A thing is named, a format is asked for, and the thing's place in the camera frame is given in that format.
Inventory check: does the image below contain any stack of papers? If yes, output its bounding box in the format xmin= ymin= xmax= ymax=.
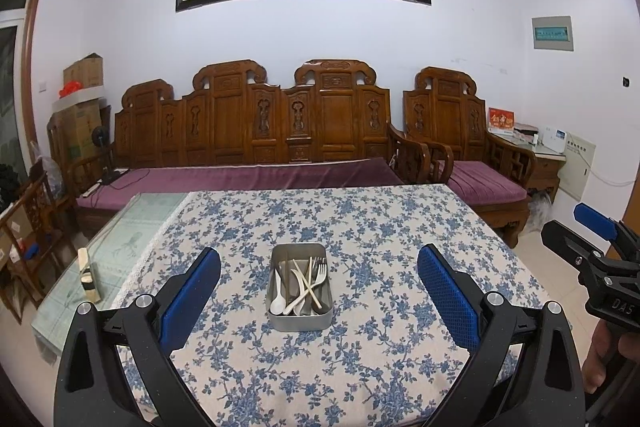
xmin=512 ymin=123 xmax=541 ymax=145

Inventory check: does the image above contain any large brown cardboard box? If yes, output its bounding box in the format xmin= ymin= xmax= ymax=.
xmin=50 ymin=101 xmax=108 ymax=168

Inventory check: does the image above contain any blue floral tablecloth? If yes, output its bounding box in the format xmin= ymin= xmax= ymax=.
xmin=110 ymin=183 xmax=573 ymax=427

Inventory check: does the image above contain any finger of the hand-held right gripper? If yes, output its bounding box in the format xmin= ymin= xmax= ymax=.
xmin=541 ymin=219 xmax=621 ymax=270
xmin=573 ymin=202 xmax=640 ymax=258

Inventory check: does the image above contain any small black fan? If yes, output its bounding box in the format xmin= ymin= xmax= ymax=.
xmin=90 ymin=126 xmax=123 ymax=185

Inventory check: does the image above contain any small brown cardboard box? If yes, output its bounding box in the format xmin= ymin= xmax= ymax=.
xmin=62 ymin=53 xmax=104 ymax=88

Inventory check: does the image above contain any wooden framed glass door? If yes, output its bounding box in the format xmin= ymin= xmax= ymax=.
xmin=0 ymin=0 xmax=48 ymax=188

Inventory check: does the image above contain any carved wooden armchair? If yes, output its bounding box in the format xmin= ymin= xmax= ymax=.
xmin=402 ymin=67 xmax=538 ymax=250

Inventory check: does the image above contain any white blue box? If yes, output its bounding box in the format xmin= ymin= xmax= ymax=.
xmin=542 ymin=126 xmax=568 ymax=152

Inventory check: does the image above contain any wooden chair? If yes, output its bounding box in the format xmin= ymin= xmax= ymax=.
xmin=0 ymin=164 xmax=66 ymax=323

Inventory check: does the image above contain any white cardboard box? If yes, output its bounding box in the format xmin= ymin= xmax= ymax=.
xmin=59 ymin=86 xmax=106 ymax=110

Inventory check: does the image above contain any rectangular metal tray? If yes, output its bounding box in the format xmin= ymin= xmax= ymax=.
xmin=266 ymin=243 xmax=333 ymax=333

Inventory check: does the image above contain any large white plastic spoon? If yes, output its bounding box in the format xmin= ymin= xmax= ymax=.
xmin=270 ymin=267 xmax=288 ymax=315

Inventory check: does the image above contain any long purple seat cushion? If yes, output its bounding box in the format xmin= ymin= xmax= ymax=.
xmin=75 ymin=158 xmax=406 ymax=210

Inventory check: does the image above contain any grey electrical panel box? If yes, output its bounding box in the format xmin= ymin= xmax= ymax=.
xmin=531 ymin=15 xmax=574 ymax=52

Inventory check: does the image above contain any wooden side table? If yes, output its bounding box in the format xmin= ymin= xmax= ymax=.
xmin=500 ymin=129 xmax=568 ymax=202

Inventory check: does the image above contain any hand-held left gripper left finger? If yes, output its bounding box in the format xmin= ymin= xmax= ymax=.
xmin=52 ymin=247 xmax=222 ymax=427

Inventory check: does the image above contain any red desk calendar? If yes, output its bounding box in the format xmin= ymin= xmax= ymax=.
xmin=487 ymin=108 xmax=516 ymax=136

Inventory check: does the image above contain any square purple seat cushion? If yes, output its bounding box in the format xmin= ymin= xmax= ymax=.
xmin=447 ymin=161 xmax=530 ymax=206

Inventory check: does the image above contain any person's right hand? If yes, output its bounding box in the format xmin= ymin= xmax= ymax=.
xmin=584 ymin=322 xmax=621 ymax=395

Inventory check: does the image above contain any clear plastic bag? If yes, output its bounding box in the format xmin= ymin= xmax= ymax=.
xmin=527 ymin=194 xmax=553 ymax=233
xmin=30 ymin=142 xmax=63 ymax=202

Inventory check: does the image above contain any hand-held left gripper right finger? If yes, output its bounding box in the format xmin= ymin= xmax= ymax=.
xmin=416 ymin=244 xmax=586 ymax=427

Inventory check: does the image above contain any black bag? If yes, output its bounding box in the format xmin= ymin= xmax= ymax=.
xmin=0 ymin=163 xmax=21 ymax=212

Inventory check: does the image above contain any carved wooden sofa bench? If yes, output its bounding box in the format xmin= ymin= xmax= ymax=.
xmin=72 ymin=59 xmax=453 ymax=238

